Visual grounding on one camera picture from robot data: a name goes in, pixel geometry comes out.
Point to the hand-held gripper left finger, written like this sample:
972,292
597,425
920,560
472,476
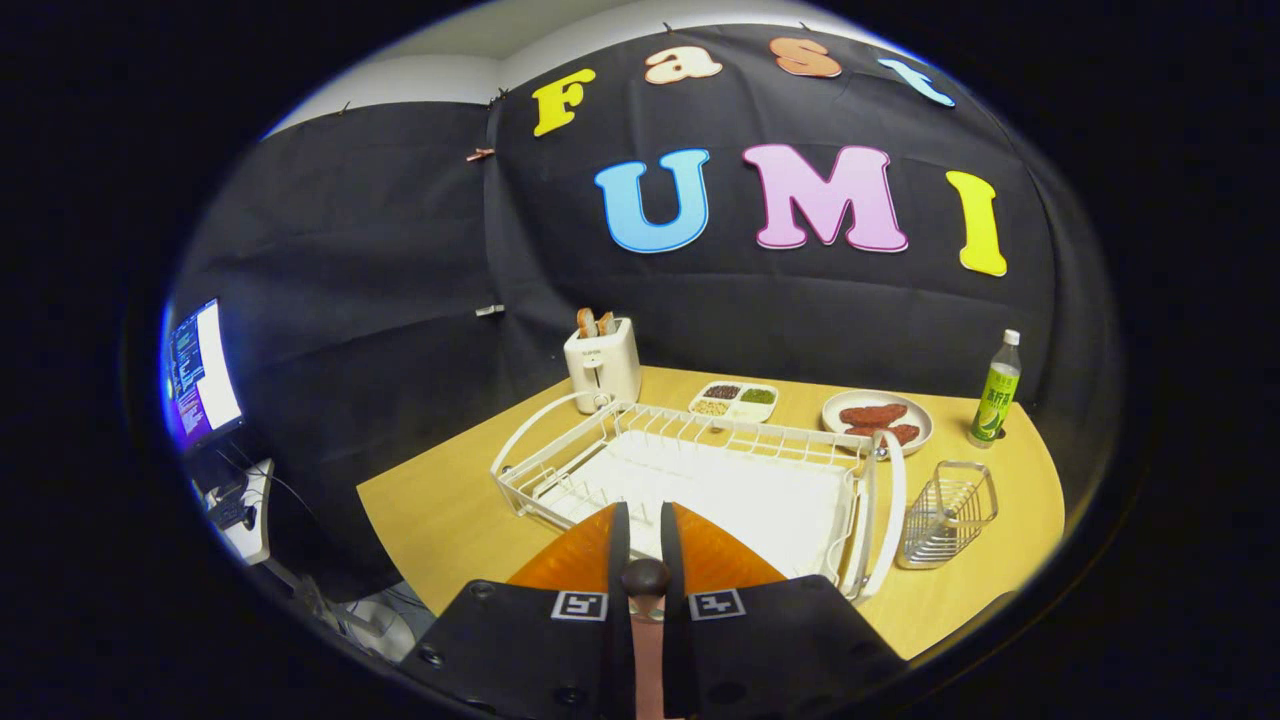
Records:
540,640

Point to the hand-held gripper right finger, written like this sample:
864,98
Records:
770,640

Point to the beige plate with sausages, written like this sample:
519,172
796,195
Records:
835,425

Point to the white divided bean dish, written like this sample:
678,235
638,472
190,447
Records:
735,410

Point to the brown sausage piece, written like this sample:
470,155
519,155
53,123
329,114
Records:
897,433
872,413

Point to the white toaster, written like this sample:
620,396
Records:
605,370

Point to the white side table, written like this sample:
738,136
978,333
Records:
255,540

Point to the toast slice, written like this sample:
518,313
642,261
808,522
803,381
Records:
587,322
606,322

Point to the green label drink bottle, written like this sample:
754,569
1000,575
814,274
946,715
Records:
996,400

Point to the black backdrop cloth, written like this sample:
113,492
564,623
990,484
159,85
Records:
400,260

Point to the computer monitor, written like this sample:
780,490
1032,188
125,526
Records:
215,370

